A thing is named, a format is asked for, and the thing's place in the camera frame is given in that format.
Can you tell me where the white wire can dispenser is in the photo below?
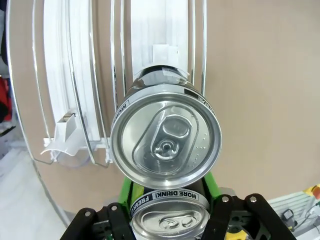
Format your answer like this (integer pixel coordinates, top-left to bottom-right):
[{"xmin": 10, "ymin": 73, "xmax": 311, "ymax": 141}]
[{"xmin": 7, "ymin": 0, "xmax": 208, "ymax": 171}]

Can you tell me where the black silver drink can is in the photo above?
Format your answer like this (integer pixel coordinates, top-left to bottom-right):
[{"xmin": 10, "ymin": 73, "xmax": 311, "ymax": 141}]
[
  {"xmin": 109, "ymin": 65, "xmax": 223, "ymax": 190},
  {"xmin": 129, "ymin": 180, "xmax": 211, "ymax": 240}
]

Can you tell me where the black power adapter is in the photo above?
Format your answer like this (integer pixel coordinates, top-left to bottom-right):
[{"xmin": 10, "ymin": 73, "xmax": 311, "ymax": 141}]
[{"xmin": 282, "ymin": 209, "xmax": 296, "ymax": 221}]

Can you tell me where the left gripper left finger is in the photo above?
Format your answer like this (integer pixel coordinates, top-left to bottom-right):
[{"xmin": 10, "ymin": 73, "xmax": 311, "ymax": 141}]
[{"xmin": 59, "ymin": 178, "xmax": 136, "ymax": 240}]

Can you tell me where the white slotted panel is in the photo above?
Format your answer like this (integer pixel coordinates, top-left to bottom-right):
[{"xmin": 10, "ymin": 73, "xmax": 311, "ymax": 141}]
[{"xmin": 267, "ymin": 189, "xmax": 320, "ymax": 240}]

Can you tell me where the white dispenser pusher paddle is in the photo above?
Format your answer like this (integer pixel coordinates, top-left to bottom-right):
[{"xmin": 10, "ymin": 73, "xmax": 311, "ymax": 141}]
[{"xmin": 41, "ymin": 116, "xmax": 85, "ymax": 163}]

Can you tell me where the red garment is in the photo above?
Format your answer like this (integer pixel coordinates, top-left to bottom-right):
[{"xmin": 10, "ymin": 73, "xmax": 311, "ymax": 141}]
[{"xmin": 0, "ymin": 76, "xmax": 13, "ymax": 123}]

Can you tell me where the yellow emergency stop button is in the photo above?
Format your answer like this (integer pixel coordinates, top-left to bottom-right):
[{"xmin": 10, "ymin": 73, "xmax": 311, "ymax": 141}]
[{"xmin": 302, "ymin": 184, "xmax": 320, "ymax": 201}]

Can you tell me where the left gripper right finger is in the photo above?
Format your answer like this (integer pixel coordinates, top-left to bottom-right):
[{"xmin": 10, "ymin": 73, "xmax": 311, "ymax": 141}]
[{"xmin": 199, "ymin": 172, "xmax": 297, "ymax": 240}]

